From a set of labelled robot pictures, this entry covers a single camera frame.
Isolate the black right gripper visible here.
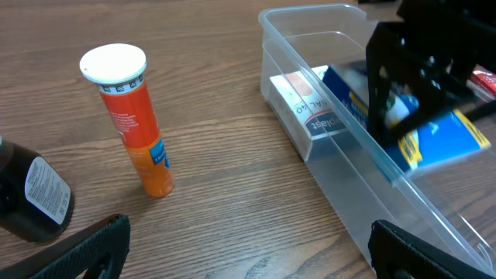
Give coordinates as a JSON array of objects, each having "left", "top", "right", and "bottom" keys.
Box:
[{"left": 366, "top": 0, "right": 495, "bottom": 146}]

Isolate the blue yellow VapoDrops box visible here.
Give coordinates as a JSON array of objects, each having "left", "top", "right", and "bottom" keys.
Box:
[{"left": 322, "top": 60, "right": 491, "bottom": 174}]

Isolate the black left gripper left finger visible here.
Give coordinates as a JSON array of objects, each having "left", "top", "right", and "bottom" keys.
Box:
[{"left": 1, "top": 214, "right": 131, "bottom": 279}]

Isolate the orange tube white cap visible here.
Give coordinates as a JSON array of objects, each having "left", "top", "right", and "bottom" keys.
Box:
[{"left": 79, "top": 43, "right": 174, "bottom": 198}]

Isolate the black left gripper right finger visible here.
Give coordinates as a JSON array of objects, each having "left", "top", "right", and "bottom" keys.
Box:
[{"left": 368, "top": 219, "right": 493, "bottom": 279}]

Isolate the clear plastic container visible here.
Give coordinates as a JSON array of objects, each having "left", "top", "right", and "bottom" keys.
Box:
[{"left": 259, "top": 2, "right": 495, "bottom": 275}]

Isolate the red white small box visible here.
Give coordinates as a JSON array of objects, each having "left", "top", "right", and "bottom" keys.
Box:
[{"left": 470, "top": 66, "right": 496, "bottom": 96}]

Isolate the white blue plaster box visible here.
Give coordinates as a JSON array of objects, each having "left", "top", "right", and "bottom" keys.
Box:
[{"left": 267, "top": 71, "right": 346, "bottom": 161}]

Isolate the dark brown bottle white cap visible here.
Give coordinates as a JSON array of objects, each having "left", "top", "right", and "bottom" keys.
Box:
[{"left": 1, "top": 139, "right": 74, "bottom": 243}]

